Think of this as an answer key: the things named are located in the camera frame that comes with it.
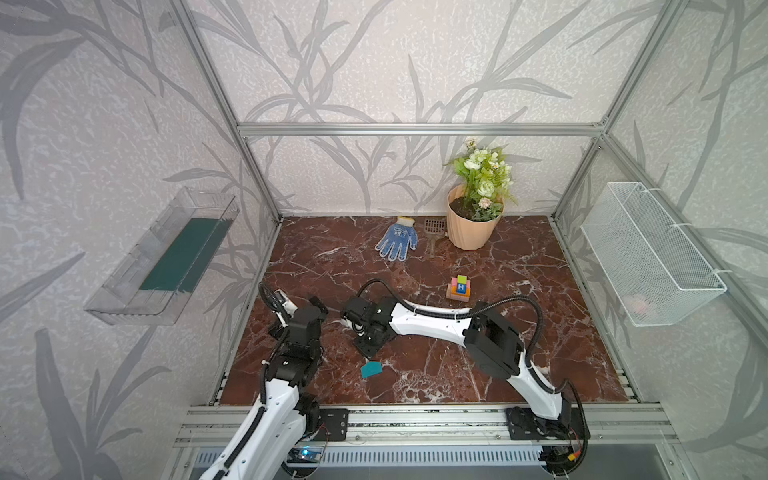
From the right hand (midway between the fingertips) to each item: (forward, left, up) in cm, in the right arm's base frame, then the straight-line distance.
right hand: (364, 339), depth 87 cm
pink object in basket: (+1, -70, +18) cm, 72 cm away
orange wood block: (+14, -32, +1) cm, 35 cm away
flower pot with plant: (+41, -37, +14) cm, 57 cm away
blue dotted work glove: (+42, -9, -3) cm, 43 cm away
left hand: (+8, +16, +14) cm, 23 cm away
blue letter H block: (+15, -30, +4) cm, 34 cm away
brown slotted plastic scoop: (+44, -24, -1) cm, 50 cm away
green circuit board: (-28, +12, -1) cm, 30 cm away
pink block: (+18, -28, +2) cm, 34 cm away
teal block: (-8, -3, 0) cm, 9 cm away
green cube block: (+19, -31, +3) cm, 36 cm away
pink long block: (+13, -29, +1) cm, 31 cm away
